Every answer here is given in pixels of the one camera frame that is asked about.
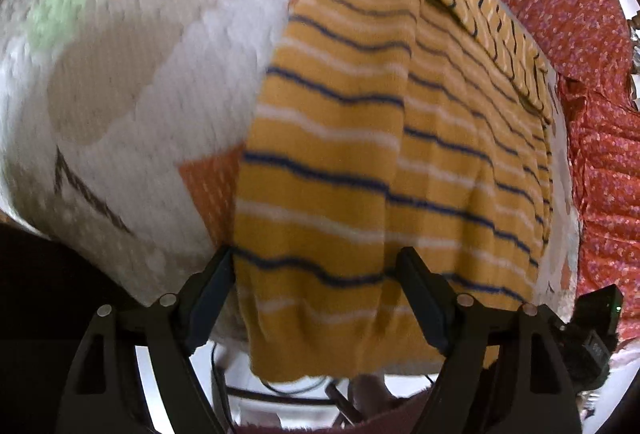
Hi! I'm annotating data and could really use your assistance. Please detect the yellow striped knit sweater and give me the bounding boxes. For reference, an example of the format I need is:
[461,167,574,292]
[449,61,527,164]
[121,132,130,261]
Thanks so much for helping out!
[232,0,553,383]

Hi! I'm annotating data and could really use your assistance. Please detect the white patchwork heart quilt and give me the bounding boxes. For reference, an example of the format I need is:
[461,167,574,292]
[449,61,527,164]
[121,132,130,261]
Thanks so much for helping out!
[0,0,582,345]

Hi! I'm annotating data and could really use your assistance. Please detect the black cable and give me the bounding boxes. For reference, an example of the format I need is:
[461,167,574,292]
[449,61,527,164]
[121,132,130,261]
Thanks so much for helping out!
[209,343,367,424]

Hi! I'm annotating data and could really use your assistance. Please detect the orange floral fabric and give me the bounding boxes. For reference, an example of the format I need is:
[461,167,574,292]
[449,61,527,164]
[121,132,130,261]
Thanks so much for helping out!
[502,0,639,340]

